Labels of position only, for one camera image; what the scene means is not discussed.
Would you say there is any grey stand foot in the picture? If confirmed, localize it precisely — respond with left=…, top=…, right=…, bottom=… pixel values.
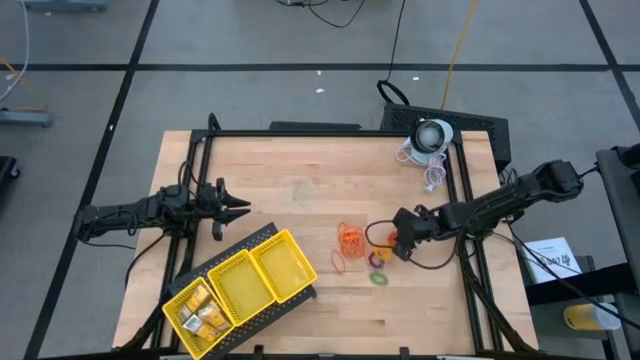
left=19, top=0, right=109, bottom=14
left=0, top=108, right=54, bottom=129

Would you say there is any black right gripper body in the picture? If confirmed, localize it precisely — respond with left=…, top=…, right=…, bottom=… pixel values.
left=392, top=204, right=432, bottom=251

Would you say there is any black floor cable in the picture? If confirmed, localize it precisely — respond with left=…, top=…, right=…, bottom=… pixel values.
left=274, top=0, right=366, bottom=29

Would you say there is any black hanging cable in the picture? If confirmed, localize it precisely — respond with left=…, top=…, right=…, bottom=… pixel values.
left=375, top=0, right=411, bottom=106

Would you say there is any yellow plastic mesh basket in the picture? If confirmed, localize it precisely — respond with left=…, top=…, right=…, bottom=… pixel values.
left=206, top=248, right=278, bottom=327
left=249, top=228, right=319, bottom=304
left=162, top=276, right=236, bottom=360

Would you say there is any black crossbar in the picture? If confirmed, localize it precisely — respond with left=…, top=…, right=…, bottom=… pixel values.
left=524, top=262, right=636, bottom=306

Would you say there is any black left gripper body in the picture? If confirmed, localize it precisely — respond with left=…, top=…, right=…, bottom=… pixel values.
left=197, top=177, right=228, bottom=242

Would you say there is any yellow hanging cable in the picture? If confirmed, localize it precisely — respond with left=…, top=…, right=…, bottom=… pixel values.
left=439, top=0, right=480, bottom=110

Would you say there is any yellow and white cup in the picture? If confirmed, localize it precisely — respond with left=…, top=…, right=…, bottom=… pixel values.
left=563, top=302, right=622, bottom=332

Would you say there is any white printed paper sheet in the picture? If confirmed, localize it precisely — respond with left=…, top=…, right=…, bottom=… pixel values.
left=521, top=236, right=584, bottom=285

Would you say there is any white tipped bucket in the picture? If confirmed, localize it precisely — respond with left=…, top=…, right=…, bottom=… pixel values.
left=408, top=118, right=455, bottom=166

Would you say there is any black perforated metal stand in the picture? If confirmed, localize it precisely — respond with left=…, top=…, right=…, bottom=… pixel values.
left=167, top=222, right=320, bottom=360

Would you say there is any black perforated computer case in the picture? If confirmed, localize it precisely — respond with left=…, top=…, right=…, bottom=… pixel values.
left=379, top=102, right=512, bottom=174

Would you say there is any white floor cable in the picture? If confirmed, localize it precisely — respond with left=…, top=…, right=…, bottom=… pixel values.
left=0, top=0, right=31, bottom=101

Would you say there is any black side table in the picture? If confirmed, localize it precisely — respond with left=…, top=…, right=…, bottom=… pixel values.
left=593, top=143, right=640, bottom=360

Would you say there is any black object on floor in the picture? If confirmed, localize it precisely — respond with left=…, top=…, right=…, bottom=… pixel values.
left=0, top=155, right=21, bottom=187

